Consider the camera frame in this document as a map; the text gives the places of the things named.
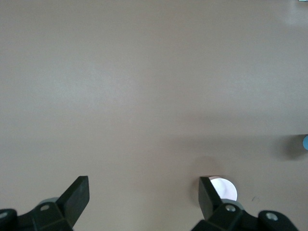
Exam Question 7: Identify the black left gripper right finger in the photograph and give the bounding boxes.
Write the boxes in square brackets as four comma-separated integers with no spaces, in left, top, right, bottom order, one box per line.
[191,176,299,231]

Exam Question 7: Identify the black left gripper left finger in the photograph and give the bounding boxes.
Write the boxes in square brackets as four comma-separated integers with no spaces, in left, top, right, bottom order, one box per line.
[0,175,90,231]

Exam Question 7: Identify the pale pink bowl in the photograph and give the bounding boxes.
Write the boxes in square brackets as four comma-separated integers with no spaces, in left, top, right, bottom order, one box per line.
[208,176,238,203]

